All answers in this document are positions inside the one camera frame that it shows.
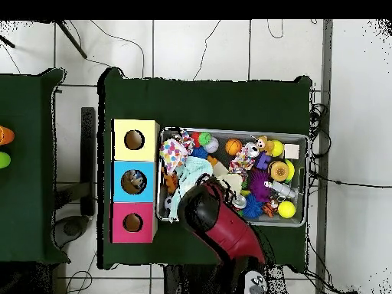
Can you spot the wooden box with three holes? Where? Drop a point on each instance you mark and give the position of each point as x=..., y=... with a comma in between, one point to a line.
x=147, y=147

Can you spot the green plastic object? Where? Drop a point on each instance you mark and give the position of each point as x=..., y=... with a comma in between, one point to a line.
x=3, y=161

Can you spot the yellow ball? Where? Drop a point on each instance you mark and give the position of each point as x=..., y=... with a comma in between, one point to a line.
x=278, y=148
x=287, y=209

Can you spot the black panel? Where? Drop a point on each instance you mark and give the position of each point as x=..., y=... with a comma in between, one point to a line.
x=88, y=137

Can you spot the black tripod leg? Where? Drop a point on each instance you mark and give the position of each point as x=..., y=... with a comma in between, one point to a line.
x=72, y=39
x=7, y=42

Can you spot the grey round base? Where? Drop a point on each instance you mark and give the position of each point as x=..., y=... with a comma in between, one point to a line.
x=72, y=228

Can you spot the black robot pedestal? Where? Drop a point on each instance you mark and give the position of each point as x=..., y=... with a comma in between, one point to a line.
x=190, y=281

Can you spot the light blue muslin cloth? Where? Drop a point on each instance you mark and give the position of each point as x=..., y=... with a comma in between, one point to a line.
x=193, y=171

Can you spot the small white baseball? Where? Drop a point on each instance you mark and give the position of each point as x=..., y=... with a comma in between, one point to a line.
x=211, y=144

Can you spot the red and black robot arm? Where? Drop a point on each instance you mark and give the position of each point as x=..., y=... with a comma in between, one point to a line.
x=232, y=235

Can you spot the cream muslin cloth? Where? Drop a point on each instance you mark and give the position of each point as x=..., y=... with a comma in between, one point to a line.
x=233, y=182

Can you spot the dark green table cloth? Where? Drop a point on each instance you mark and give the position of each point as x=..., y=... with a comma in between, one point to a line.
x=214, y=104
x=27, y=199

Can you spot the orange plastic object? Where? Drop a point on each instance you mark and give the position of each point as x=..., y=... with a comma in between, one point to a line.
x=6, y=135

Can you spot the purple spiky ball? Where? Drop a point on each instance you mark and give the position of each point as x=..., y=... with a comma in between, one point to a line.
x=259, y=185

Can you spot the polka dot paper napkin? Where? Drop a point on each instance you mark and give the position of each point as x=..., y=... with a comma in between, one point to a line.
x=173, y=153

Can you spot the brown monkey plush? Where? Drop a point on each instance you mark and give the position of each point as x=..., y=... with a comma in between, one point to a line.
x=265, y=144

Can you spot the small orange basketball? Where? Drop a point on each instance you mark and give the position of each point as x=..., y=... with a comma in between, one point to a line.
x=233, y=147

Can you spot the silver mesh bin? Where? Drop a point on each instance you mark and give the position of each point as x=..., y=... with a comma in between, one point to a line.
x=294, y=183

